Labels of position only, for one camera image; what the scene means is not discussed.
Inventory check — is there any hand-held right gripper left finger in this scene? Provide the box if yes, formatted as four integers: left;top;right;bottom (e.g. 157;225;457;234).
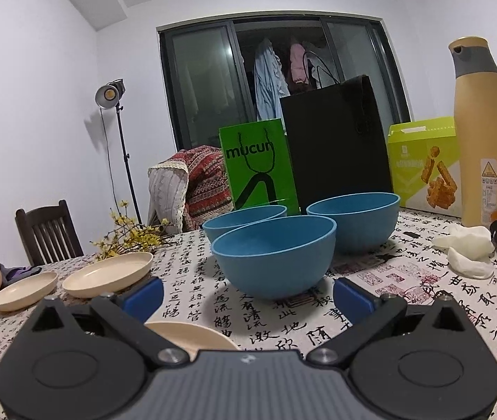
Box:
27;277;188;371

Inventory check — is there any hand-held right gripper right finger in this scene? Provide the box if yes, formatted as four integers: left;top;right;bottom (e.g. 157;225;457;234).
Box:
307;277;467;371

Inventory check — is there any cream plate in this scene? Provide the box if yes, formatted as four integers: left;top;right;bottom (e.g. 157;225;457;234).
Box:
143;321;240;351
62;251;154;299
0;271;59;312

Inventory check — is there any blue bowl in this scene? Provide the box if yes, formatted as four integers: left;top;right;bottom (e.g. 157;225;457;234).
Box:
306;191;401;254
211;215;337;300
202;205;288;246

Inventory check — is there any purple grey cloth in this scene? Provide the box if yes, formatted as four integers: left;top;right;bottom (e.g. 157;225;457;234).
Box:
0;263;41;289

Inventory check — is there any yellow flower branch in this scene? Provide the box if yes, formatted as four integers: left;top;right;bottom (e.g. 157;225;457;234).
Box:
90;200;175;257

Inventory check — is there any calligraphy printed tablecloth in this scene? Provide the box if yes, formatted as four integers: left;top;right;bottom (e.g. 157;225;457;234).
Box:
0;208;497;420

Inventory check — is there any white quilted cloth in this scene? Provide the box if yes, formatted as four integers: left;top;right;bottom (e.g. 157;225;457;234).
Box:
148;160;190;226

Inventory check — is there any dark wooden chair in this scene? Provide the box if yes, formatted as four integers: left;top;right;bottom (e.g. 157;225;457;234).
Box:
15;200;85;267

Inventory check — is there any red patterned cloth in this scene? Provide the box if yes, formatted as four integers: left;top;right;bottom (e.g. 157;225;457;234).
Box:
174;145;237;230

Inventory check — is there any green snack box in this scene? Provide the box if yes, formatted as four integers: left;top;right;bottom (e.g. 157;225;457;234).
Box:
387;117;463;218

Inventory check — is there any black paper bag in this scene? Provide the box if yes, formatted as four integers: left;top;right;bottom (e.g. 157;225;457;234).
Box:
280;50;394;211

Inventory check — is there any green paper bag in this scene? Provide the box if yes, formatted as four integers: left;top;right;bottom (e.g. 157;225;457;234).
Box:
219;118;300;217

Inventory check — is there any studio light on stand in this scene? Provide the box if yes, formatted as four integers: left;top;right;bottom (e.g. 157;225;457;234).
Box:
95;79;144;226

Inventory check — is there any beige bottle grey cap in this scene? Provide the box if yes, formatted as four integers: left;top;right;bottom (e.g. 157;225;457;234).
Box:
448;36;497;227

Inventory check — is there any dark sliding glass door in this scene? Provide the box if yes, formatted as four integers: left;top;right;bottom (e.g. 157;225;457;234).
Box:
157;15;411;154

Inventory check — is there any white hanging garment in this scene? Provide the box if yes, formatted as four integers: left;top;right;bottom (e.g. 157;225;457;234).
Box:
303;41;341;90

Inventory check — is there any light blue hanging shirt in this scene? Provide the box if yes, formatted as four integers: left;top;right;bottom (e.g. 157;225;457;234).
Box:
255;38;289;121

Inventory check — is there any pink hanging garment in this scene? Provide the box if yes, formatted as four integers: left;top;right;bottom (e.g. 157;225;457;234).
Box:
290;44;313;86

